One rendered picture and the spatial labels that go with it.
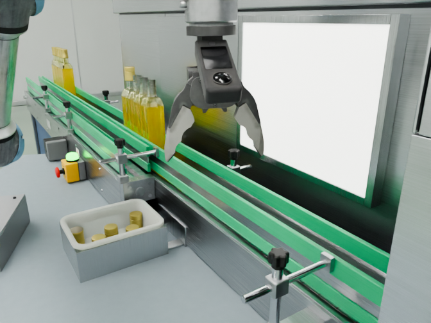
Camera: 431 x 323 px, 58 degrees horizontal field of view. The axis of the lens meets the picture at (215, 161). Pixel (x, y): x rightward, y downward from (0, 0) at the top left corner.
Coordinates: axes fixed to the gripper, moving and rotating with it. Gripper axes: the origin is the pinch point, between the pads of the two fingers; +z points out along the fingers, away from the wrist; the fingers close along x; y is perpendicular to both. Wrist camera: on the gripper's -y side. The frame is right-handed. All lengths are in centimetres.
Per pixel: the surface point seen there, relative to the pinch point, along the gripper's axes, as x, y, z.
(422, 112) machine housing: -9.8, -33.5, -15.2
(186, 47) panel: 0, 68, -12
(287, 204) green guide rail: -15.8, 12.1, 14.9
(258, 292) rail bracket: -3.9, -13.8, 14.4
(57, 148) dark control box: 54, 104, 29
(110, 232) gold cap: 23.2, 32.0, 29.4
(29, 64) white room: 222, 610, 46
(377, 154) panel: -29.4, 4.6, 2.2
